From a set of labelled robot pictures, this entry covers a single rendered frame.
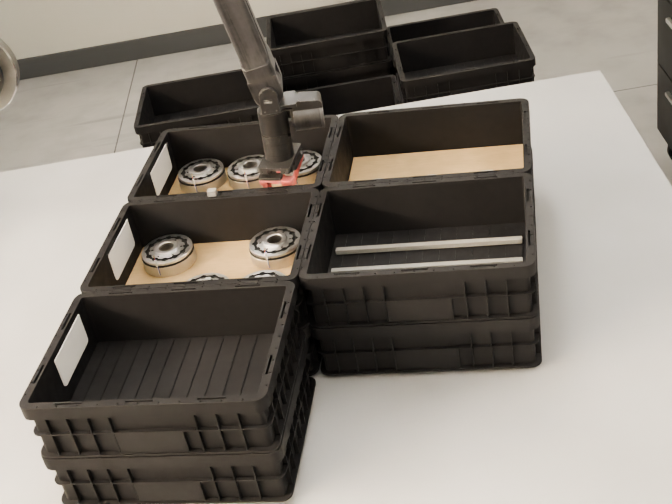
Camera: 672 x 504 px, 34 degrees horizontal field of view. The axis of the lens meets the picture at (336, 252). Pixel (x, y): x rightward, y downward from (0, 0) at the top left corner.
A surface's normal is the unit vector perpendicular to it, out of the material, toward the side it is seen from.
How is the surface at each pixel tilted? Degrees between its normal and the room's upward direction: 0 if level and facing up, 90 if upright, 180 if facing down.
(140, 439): 90
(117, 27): 90
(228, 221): 90
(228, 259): 0
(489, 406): 0
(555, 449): 0
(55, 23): 90
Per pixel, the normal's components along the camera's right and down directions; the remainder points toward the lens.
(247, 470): -0.12, 0.57
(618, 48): -0.16, -0.82
